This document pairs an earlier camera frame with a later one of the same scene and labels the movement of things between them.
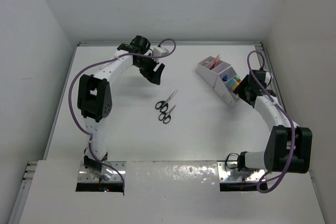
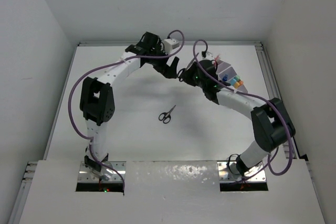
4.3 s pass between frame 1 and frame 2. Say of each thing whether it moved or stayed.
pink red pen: stayed
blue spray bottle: stayed
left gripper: moved
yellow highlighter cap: stayed
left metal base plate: stayed
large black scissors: moved
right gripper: moved
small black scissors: stayed
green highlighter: stayed
